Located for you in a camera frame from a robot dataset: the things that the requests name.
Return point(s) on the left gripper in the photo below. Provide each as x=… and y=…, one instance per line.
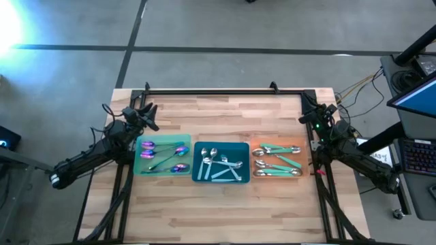
x=139, y=122

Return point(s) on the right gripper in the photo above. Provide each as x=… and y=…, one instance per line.
x=327, y=124

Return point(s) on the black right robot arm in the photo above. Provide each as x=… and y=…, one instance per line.
x=368, y=166

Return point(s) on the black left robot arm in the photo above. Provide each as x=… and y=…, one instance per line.
x=85, y=160

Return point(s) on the mint translucent plastic bin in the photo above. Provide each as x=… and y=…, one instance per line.
x=139, y=160

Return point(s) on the orange translucent plastic bin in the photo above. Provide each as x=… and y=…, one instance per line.
x=255, y=141

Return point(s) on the dark teal plastic bin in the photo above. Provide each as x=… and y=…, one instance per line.
x=218, y=146

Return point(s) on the white paper sheet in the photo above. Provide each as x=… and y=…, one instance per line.
x=383, y=154

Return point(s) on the grey computer desk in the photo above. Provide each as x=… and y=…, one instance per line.
x=413, y=129

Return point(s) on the computer monitor blue screen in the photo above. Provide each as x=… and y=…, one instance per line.
x=419, y=98

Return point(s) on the black computer keyboard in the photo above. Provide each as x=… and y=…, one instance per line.
x=419, y=156

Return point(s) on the black power adapter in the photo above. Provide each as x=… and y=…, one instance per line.
x=427, y=64

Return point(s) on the grey metal side table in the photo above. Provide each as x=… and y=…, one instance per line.
x=34, y=166

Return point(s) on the desk caster wheel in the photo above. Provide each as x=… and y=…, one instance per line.
x=398, y=214

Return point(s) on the black device blue light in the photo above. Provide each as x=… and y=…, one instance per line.
x=8, y=139

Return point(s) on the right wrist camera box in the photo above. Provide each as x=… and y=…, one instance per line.
x=331, y=109

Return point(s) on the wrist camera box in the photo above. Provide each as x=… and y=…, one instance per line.
x=331, y=109
x=128, y=112

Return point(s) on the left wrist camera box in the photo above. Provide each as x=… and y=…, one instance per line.
x=128, y=112

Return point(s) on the black frame clamp knob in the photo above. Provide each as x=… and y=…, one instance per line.
x=273, y=85
x=147, y=85

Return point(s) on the grey metal base plate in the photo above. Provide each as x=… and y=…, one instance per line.
x=314, y=144

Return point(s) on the black aluminium table frame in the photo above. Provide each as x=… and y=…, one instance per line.
x=221, y=92

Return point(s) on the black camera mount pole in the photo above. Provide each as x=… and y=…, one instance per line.
x=415, y=46
x=385, y=137

